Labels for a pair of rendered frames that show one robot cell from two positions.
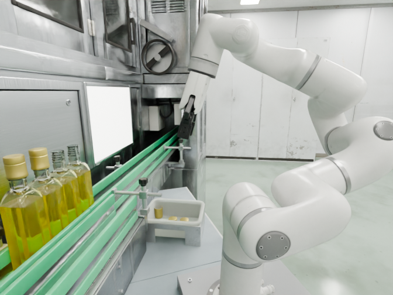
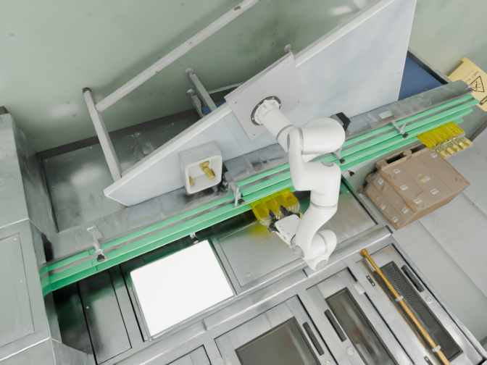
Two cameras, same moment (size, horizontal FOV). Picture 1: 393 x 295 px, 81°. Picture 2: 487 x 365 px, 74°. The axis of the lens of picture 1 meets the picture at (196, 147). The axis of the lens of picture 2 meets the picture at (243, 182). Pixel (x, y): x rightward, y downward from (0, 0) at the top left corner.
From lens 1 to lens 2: 1.56 m
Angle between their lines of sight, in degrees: 96
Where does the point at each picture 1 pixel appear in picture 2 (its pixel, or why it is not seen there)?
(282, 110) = not seen: outside the picture
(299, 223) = not seen: hidden behind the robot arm
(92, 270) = (282, 169)
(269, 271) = (246, 101)
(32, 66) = (280, 282)
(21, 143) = (273, 241)
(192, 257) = (225, 140)
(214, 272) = (248, 127)
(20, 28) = (285, 305)
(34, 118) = (270, 255)
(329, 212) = not seen: hidden behind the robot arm
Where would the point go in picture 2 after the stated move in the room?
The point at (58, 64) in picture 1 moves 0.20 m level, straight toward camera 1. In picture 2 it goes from (263, 295) to (296, 272)
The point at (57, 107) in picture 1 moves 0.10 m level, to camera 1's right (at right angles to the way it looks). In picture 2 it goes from (256, 266) to (256, 261)
